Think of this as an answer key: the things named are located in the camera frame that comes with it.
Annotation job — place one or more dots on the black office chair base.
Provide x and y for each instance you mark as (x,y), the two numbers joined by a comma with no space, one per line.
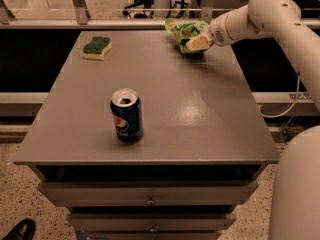
(157,9)

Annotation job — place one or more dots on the black leather shoe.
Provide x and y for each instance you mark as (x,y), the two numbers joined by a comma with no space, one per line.
(24,230)

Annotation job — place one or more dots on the metal railing frame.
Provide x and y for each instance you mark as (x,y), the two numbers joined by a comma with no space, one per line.
(96,14)

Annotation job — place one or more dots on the green rice chip bag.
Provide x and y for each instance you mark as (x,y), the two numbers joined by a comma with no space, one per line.
(182,32)

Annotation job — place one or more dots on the top grey drawer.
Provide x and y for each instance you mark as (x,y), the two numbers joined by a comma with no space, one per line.
(147,193)

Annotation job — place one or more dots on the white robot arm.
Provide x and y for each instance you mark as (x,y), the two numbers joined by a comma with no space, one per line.
(295,209)

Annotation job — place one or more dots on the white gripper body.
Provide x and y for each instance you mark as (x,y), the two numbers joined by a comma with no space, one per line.
(216,34)

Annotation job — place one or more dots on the grey drawer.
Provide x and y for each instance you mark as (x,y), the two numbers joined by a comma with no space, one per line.
(147,193)
(151,222)

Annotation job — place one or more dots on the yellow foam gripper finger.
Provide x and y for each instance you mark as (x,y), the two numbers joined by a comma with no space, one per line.
(199,43)

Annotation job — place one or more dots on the grey drawer cabinet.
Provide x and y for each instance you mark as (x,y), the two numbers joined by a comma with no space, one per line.
(200,120)

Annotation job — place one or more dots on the green and yellow sponge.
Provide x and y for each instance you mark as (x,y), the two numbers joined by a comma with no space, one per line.
(97,48)

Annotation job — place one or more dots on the blue Pepsi can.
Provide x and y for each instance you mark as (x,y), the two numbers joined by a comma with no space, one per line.
(126,110)

